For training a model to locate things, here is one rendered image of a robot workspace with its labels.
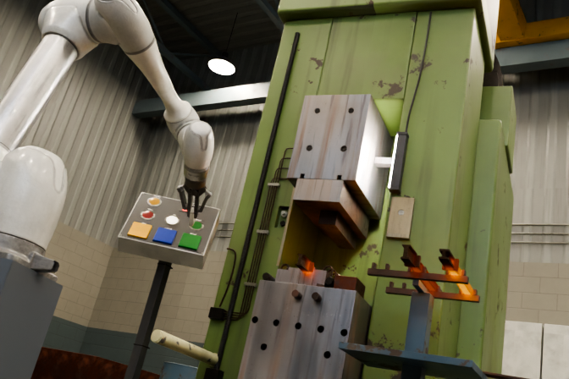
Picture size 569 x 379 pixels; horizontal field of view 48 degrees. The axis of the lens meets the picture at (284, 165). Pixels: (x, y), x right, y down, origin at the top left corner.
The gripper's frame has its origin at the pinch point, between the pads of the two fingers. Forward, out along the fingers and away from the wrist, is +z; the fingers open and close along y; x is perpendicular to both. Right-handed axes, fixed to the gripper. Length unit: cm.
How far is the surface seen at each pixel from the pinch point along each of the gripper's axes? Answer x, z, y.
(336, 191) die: 23, -8, 52
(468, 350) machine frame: 2, 42, 119
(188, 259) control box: -5.5, 17.0, 1.1
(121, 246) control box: -5.5, 18.1, -25.4
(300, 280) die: -7.2, 13.3, 44.5
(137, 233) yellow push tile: -2.1, 12.4, -20.2
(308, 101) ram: 63, -21, 33
